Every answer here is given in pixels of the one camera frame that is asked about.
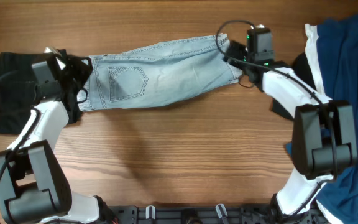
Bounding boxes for light blue denim shorts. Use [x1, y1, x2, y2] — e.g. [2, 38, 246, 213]
[77, 34, 242, 111]

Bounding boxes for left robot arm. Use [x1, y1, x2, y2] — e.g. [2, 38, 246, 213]
[0, 53, 119, 223]

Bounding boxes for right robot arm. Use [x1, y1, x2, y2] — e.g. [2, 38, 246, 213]
[223, 26, 357, 223]

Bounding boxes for folded black shorts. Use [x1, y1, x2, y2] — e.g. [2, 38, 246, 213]
[0, 49, 82, 135]

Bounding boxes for dark blue garment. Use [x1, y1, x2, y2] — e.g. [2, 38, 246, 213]
[316, 14, 358, 223]

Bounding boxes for right black cable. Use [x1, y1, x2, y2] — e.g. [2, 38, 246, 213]
[214, 19, 339, 215]

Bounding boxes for black cable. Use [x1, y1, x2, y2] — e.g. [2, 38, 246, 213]
[0, 70, 42, 224]
[214, 19, 339, 215]

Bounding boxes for left black cable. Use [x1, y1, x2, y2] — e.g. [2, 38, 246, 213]
[0, 70, 42, 224]

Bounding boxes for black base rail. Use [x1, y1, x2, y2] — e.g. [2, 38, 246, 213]
[111, 204, 328, 224]

